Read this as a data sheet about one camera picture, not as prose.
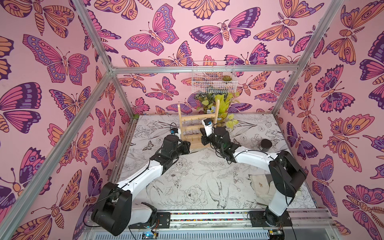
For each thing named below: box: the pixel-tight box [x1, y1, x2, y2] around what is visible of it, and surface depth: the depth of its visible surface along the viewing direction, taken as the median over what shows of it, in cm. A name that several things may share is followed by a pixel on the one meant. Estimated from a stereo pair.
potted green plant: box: [194, 91, 240, 129], surface depth 97 cm
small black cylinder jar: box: [260, 138, 273, 152], surface depth 100 cm
